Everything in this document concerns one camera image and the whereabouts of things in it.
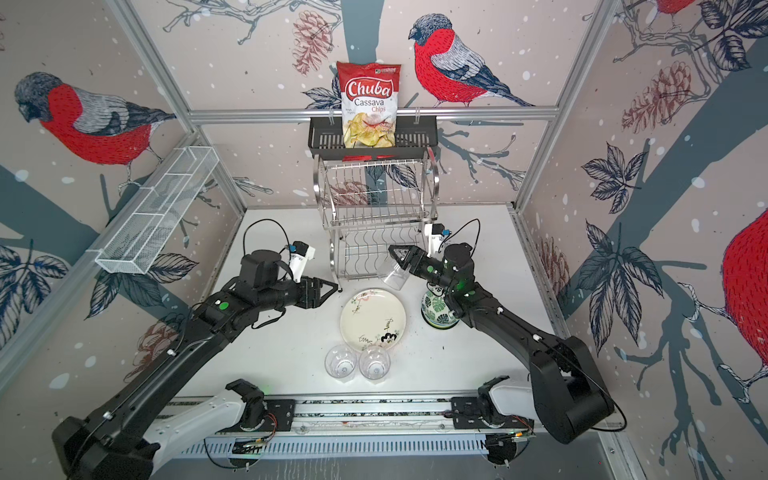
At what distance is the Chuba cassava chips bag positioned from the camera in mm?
832

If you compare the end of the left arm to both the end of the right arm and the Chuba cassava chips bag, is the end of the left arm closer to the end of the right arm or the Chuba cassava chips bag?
the end of the right arm

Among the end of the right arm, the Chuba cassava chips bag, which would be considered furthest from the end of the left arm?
the Chuba cassava chips bag
